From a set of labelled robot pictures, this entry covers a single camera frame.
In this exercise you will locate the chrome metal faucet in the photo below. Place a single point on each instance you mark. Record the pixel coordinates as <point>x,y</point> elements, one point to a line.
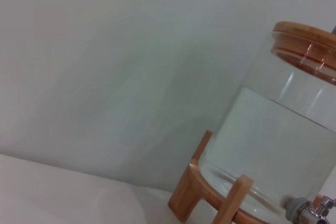
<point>309,211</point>

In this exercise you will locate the light wooden dispenser stand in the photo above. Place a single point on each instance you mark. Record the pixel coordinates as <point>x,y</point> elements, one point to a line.
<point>181,197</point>

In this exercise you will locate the clear glass water dispenser jar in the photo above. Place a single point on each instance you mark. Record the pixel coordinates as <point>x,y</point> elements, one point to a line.
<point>275,134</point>

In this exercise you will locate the wooden dispenser lid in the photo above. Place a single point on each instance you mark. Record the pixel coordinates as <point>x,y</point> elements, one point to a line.
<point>302,40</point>

